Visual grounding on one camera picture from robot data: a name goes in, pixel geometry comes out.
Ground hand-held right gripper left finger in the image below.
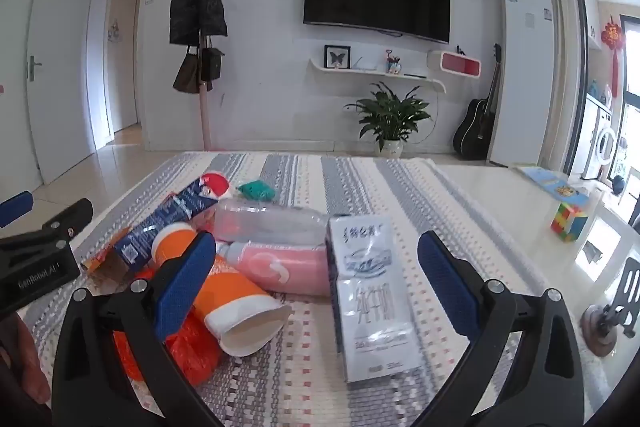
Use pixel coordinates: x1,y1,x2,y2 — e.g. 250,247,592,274
50,232,226,427

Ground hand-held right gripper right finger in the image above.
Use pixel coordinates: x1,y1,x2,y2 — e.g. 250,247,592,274
415,231,586,427

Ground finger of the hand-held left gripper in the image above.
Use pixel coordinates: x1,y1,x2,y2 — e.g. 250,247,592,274
42,198,95,241
0,190,35,228

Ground orange paper cup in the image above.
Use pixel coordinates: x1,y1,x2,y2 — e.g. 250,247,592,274
150,227,293,358

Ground blue toothpaste box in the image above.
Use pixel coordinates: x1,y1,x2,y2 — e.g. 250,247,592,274
82,187,221,293

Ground orange-red plastic bag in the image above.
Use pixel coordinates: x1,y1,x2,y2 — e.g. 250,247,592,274
112,267,223,385

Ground white milk carton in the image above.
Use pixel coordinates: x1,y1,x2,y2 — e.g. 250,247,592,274
325,215,423,384

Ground red and white paper bag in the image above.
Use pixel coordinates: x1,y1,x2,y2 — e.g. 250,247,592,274
192,173,233,200

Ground clear plastic bottle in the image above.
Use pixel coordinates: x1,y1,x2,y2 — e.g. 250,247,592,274
214,201,331,244

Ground pink plastic bottle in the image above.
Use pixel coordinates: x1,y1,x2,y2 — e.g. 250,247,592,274
220,241,331,298

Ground teal wrapper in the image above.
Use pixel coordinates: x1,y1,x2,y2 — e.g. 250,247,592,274
236,179,277,201

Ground person's left hand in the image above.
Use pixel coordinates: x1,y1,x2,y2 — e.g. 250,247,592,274
0,312,52,409

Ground white door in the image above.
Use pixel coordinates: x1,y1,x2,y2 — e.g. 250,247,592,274
27,0,108,185

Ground colourful puzzle cube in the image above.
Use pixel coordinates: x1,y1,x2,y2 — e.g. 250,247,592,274
550,202,589,242

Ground blue picture book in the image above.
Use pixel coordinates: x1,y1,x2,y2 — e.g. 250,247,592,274
517,166,591,202

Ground black suction phone holder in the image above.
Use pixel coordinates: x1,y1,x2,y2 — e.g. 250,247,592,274
580,257,640,358

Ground black acoustic guitar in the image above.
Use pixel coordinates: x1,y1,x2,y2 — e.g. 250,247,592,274
453,44,502,160

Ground striped woven mat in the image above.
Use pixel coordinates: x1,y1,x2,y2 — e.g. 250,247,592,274
22,152,551,427

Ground pink coat rack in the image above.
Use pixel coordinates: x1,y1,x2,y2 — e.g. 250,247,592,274
167,0,246,152

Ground green houseplant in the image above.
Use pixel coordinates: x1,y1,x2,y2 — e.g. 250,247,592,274
345,82,433,142

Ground brown handbag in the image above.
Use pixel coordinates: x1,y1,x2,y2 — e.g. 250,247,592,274
172,44,201,95

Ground black handbag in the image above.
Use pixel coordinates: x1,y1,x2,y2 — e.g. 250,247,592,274
200,47,223,82

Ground white washing machine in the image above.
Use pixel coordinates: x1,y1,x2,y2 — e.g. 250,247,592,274
582,94,618,180

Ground red oval shelf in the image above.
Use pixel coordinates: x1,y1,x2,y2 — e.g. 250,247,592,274
429,50,482,78

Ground white refrigerator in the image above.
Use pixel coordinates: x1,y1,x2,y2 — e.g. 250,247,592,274
487,0,556,168

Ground white wavy shelf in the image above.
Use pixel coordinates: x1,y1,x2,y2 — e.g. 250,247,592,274
309,57,447,94

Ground framed butterfly picture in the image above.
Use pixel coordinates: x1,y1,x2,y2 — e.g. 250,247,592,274
324,45,352,70

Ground red knot hanging ornament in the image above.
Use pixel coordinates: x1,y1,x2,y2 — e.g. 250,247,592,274
601,21,623,92

